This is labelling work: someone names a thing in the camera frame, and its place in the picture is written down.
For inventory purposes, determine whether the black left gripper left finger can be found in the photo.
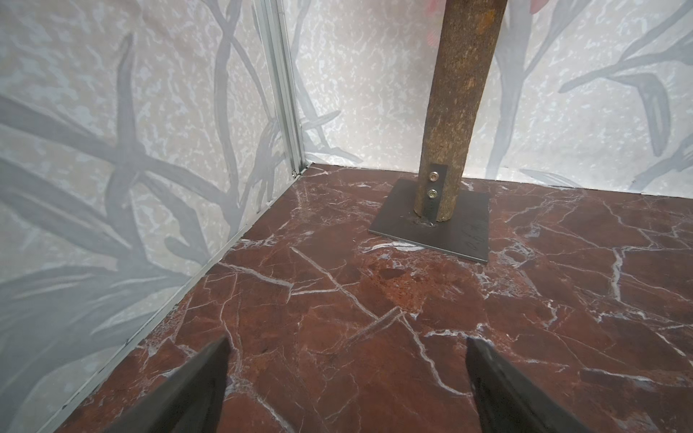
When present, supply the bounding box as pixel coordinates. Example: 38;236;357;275
106;337;232;432

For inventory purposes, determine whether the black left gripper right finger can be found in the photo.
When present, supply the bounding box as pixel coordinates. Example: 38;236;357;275
466;337;589;433

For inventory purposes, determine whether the pink blossom artificial tree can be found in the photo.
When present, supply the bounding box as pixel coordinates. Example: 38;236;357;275
413;0;548;223

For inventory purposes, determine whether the dark metal tree base plate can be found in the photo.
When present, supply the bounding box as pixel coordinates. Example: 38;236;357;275
369;179;489;263

